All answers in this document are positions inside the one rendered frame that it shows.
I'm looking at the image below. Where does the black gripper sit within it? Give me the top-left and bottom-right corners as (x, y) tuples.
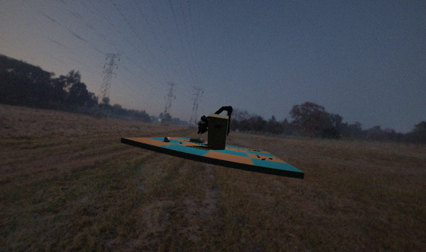
(198, 123), (208, 134)

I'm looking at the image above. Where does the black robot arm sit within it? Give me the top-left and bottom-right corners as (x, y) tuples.
(198, 106), (233, 136)

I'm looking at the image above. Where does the dark grey service panel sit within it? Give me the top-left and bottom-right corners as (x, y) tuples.
(207, 113), (229, 150)

